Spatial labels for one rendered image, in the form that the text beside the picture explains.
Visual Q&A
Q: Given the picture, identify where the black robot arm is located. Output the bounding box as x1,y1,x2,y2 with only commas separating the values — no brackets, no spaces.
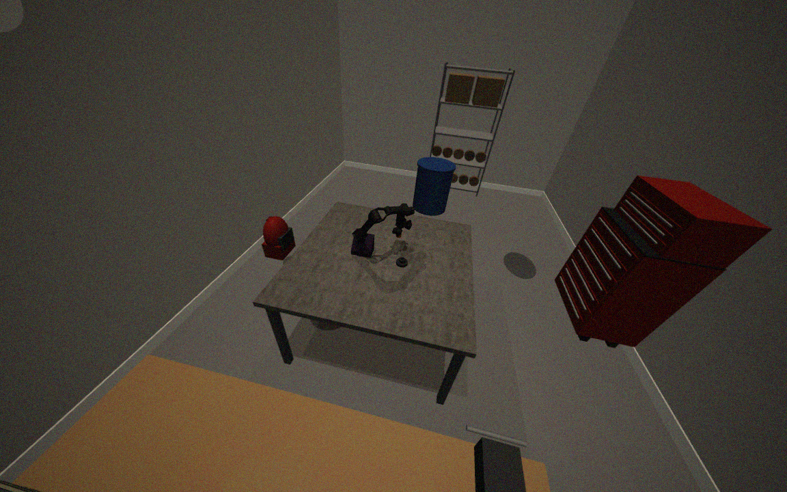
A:
352,203,415,243

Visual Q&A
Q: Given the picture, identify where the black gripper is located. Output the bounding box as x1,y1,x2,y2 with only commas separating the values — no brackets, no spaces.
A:
392,218,405,237

